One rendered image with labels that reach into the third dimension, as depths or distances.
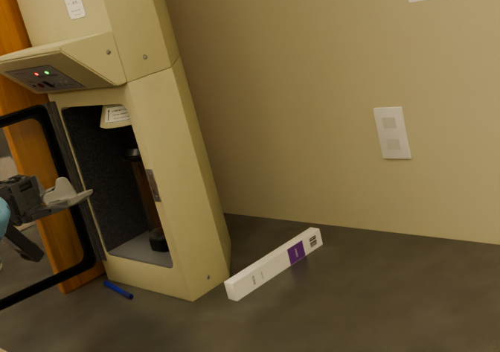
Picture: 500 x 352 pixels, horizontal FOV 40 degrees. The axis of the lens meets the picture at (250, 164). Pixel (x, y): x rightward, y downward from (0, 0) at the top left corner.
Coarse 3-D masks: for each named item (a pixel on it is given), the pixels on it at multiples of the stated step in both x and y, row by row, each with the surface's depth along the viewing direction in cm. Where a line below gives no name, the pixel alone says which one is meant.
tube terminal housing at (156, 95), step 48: (48, 0) 140; (96, 0) 129; (144, 0) 134; (144, 48) 134; (48, 96) 155; (96, 96) 141; (144, 96) 134; (144, 144) 135; (192, 144) 143; (192, 192) 143; (192, 240) 143; (144, 288) 156; (192, 288) 144
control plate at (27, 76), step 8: (8, 72) 144; (16, 72) 142; (24, 72) 140; (32, 72) 138; (40, 72) 137; (48, 72) 135; (56, 72) 133; (24, 80) 146; (32, 80) 144; (40, 80) 142; (48, 80) 140; (56, 80) 138; (64, 80) 137; (72, 80) 135; (40, 88) 147; (48, 88) 145; (56, 88) 143; (64, 88) 141; (72, 88) 140
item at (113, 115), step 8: (112, 104) 144; (120, 104) 143; (104, 112) 146; (112, 112) 144; (120, 112) 143; (104, 120) 146; (112, 120) 144; (120, 120) 143; (128, 120) 142; (104, 128) 146
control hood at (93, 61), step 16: (32, 48) 141; (48, 48) 125; (64, 48) 122; (80, 48) 124; (96, 48) 127; (112, 48) 129; (0, 64) 140; (16, 64) 137; (32, 64) 134; (48, 64) 131; (64, 64) 128; (80, 64) 125; (96, 64) 127; (112, 64) 129; (16, 80) 148; (80, 80) 134; (96, 80) 131; (112, 80) 129
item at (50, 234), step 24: (0, 144) 148; (24, 144) 151; (0, 168) 149; (24, 168) 152; (48, 168) 155; (48, 216) 156; (48, 240) 156; (72, 240) 159; (0, 264) 151; (24, 264) 154; (48, 264) 157; (72, 264) 160; (0, 288) 151; (24, 288) 154
